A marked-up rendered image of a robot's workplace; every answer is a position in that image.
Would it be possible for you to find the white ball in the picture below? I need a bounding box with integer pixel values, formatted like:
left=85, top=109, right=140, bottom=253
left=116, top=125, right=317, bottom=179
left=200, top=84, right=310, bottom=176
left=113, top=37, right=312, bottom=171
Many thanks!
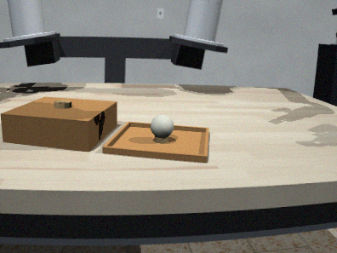
left=151, top=115, right=174, bottom=137

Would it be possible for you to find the brown wooden box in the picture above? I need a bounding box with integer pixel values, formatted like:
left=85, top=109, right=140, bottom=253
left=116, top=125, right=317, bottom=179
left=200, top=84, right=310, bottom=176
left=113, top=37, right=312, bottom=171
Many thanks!
left=1, top=97, right=117, bottom=152

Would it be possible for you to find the shallow wooden tray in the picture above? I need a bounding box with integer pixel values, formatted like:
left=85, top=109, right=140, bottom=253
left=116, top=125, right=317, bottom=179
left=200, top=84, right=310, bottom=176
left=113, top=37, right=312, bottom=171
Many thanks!
left=102, top=122, right=209, bottom=163

